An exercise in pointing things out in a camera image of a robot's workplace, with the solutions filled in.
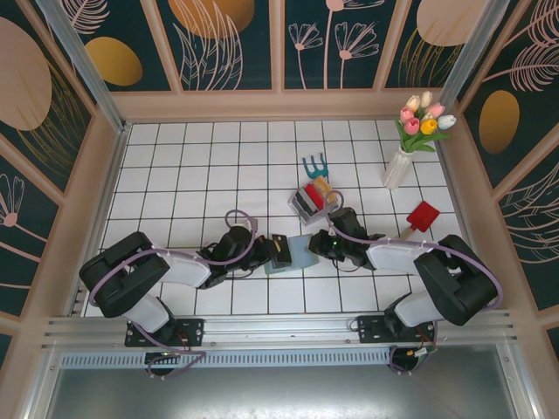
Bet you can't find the mint green card holder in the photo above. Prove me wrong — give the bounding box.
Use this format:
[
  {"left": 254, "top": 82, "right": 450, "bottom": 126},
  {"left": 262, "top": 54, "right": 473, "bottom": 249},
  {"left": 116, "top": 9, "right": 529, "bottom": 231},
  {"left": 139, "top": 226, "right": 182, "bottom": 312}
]
[{"left": 263, "top": 234, "right": 321, "bottom": 277}]

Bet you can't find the orange VIP card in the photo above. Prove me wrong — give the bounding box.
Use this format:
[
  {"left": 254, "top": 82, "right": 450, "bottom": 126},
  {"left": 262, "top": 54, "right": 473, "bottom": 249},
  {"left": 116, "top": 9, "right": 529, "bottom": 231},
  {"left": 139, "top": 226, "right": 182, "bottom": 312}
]
[{"left": 314, "top": 176, "right": 337, "bottom": 204}]

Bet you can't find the clear plastic card box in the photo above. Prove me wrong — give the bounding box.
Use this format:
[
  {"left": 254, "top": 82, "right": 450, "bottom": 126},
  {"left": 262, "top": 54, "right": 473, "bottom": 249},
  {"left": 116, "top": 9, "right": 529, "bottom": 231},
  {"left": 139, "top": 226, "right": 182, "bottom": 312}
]
[{"left": 287, "top": 176, "right": 344, "bottom": 226}]

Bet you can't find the white ribbed vase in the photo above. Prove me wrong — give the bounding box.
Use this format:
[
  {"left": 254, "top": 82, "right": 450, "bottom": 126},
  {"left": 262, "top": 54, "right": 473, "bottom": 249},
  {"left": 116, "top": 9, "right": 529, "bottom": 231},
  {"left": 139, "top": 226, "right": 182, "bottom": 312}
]
[{"left": 383, "top": 147, "right": 416, "bottom": 189}]

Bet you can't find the steel sheet panel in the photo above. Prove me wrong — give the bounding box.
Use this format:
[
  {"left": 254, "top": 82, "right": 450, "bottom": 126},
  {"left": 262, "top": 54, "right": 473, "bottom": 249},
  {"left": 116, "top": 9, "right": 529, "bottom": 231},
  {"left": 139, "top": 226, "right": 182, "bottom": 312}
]
[{"left": 41, "top": 366, "right": 529, "bottom": 419}]

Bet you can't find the artificial tulip bouquet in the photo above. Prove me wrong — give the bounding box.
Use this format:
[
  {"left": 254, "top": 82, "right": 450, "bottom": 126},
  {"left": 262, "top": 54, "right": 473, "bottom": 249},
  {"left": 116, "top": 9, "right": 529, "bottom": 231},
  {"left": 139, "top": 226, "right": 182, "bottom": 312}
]
[{"left": 394, "top": 90, "right": 458, "bottom": 154}]

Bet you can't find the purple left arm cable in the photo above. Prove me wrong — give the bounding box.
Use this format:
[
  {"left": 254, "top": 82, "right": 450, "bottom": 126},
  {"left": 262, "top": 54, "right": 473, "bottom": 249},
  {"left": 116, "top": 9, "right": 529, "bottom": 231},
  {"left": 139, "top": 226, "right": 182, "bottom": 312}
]
[{"left": 86, "top": 209, "right": 261, "bottom": 381}]

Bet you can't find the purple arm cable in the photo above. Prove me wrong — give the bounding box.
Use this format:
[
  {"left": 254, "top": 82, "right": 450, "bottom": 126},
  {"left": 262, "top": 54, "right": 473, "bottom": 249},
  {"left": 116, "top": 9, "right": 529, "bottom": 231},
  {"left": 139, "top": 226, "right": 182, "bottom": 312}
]
[
  {"left": 86, "top": 209, "right": 261, "bottom": 381},
  {"left": 325, "top": 189, "right": 506, "bottom": 376}
]

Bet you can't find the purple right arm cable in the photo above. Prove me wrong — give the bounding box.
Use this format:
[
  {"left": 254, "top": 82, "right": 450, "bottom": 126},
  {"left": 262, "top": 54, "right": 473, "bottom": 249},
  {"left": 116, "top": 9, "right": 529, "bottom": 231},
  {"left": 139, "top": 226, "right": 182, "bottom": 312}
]
[{"left": 325, "top": 189, "right": 506, "bottom": 376}]

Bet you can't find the aluminium frame rail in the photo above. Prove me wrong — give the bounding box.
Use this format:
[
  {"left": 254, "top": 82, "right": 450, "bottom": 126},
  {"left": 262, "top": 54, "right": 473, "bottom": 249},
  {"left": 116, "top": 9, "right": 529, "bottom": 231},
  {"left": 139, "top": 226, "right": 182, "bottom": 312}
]
[{"left": 41, "top": 309, "right": 521, "bottom": 350}]

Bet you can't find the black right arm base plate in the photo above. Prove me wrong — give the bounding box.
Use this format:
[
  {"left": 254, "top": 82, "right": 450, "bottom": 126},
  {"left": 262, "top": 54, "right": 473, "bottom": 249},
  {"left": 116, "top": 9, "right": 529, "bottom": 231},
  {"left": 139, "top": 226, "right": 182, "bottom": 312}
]
[{"left": 356, "top": 314, "right": 438, "bottom": 346}]

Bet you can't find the teal toy rake wooden handle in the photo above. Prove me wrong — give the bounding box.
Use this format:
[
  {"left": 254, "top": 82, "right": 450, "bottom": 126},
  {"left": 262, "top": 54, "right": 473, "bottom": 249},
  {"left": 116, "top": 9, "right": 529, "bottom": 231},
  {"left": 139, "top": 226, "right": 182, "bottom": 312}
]
[{"left": 301, "top": 152, "right": 329, "bottom": 180}]

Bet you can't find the red toy shovel wooden handle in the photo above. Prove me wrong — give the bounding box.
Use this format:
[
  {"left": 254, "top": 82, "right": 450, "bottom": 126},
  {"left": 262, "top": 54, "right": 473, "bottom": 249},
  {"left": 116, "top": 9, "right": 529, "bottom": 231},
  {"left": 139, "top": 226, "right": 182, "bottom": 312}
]
[{"left": 400, "top": 200, "right": 441, "bottom": 240}]

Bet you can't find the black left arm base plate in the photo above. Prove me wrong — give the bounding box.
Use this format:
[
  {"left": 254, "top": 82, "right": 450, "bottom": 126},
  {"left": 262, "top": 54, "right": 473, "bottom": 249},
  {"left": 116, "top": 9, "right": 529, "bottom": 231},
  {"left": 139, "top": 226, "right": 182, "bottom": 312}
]
[{"left": 124, "top": 318, "right": 205, "bottom": 348}]

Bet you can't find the slotted grey cable duct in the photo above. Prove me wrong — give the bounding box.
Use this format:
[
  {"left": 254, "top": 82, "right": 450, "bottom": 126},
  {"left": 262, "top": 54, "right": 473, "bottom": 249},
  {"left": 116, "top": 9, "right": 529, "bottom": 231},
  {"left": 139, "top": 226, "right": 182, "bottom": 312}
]
[{"left": 59, "top": 347, "right": 394, "bottom": 370}]

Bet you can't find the aluminium table side rail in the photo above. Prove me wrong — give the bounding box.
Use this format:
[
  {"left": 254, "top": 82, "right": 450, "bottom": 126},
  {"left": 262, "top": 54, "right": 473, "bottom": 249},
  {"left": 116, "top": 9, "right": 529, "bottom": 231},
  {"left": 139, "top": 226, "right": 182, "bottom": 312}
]
[
  {"left": 65, "top": 124, "right": 132, "bottom": 315},
  {"left": 436, "top": 102, "right": 499, "bottom": 311}
]

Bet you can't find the aluminium corner post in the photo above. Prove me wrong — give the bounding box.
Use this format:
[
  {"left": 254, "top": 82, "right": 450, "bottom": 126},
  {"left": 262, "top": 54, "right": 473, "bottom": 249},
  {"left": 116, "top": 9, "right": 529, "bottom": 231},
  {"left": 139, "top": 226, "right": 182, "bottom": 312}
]
[
  {"left": 34, "top": 0, "right": 128, "bottom": 133},
  {"left": 439, "top": 0, "right": 523, "bottom": 108}
]

